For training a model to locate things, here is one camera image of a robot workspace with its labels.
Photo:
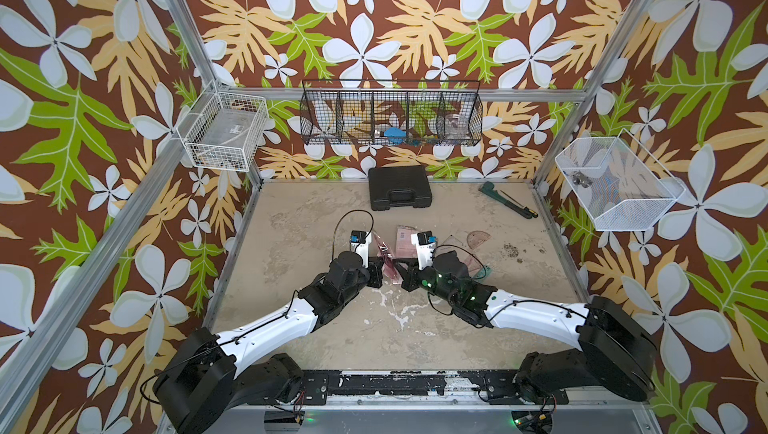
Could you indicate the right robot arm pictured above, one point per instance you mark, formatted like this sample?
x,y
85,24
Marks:
x,y
604,346

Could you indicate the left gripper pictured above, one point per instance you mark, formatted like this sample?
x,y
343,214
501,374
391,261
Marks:
x,y
373,271

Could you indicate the pink ruler set pouch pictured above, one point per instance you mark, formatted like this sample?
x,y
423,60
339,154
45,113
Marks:
x,y
404,247

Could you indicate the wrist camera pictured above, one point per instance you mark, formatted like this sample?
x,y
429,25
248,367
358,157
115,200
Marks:
x,y
360,244
425,243

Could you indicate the white wire basket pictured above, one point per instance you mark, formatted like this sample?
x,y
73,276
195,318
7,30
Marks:
x,y
222,129

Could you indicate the dark object in mesh basket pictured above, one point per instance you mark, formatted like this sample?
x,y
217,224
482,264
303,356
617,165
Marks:
x,y
581,180

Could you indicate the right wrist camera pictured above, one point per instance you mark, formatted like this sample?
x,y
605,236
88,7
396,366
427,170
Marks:
x,y
425,243

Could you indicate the black plastic tool case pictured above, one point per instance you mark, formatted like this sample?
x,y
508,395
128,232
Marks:
x,y
400,186

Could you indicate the white mesh basket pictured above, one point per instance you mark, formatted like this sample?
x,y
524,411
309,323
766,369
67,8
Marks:
x,y
631,190

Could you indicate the green pipe wrench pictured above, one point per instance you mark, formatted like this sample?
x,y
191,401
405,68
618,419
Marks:
x,y
488,189

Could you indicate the pink protractor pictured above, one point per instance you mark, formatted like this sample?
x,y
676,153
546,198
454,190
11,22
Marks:
x,y
477,238

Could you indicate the black wire basket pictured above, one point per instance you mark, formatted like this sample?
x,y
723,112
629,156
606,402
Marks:
x,y
359,111

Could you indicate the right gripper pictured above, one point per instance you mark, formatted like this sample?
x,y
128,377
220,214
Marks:
x,y
409,276

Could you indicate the blue object in basket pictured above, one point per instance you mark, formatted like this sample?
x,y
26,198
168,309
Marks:
x,y
395,136

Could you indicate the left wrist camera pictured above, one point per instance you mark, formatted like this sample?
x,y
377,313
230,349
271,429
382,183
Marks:
x,y
360,244

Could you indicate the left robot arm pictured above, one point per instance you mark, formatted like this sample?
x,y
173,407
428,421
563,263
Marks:
x,y
212,373

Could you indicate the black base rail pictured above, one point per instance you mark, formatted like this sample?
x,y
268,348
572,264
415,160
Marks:
x,y
497,387

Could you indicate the teal ruler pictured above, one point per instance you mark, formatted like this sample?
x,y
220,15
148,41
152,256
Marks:
x,y
482,273

